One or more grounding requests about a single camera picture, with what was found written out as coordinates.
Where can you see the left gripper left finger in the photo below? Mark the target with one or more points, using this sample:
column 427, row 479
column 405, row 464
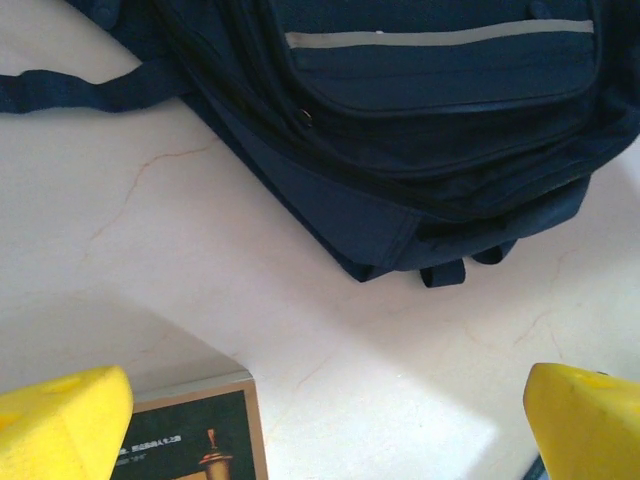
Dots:
column 55, row 425

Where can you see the navy blue backpack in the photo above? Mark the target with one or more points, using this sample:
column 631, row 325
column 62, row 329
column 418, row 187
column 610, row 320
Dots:
column 400, row 125

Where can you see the dark blue book yellow label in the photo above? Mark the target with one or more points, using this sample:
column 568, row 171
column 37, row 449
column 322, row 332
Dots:
column 535, row 472

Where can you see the brown cover book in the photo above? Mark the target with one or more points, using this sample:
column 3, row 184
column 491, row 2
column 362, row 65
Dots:
column 200, row 435

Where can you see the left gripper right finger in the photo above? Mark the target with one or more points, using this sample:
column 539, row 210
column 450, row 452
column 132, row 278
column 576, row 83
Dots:
column 590, row 425

